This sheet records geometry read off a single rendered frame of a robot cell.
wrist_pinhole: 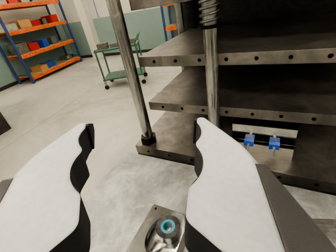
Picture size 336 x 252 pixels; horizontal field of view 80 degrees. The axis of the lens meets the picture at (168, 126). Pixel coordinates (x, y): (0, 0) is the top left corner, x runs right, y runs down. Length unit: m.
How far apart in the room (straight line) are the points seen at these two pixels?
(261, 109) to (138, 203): 0.67
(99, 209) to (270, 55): 0.93
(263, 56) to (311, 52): 0.15
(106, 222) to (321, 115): 0.95
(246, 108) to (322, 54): 0.33
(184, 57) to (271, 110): 0.44
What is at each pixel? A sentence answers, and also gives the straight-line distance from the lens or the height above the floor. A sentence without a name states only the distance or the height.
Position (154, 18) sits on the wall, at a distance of 7.41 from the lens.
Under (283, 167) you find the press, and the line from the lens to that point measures 1.08.
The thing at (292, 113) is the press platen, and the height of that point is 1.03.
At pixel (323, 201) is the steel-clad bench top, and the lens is 0.98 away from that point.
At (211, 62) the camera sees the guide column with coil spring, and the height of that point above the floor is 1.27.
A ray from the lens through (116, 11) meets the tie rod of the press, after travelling 1.01.
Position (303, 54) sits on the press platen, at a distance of 0.89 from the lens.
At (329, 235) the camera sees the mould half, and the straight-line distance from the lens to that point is 0.76.
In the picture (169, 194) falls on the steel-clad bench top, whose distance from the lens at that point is 0.93.
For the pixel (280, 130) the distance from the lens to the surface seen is 1.01.
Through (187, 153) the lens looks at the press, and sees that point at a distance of 1.12.
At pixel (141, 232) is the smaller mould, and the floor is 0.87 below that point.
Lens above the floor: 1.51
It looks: 32 degrees down
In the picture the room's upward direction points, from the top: 11 degrees counter-clockwise
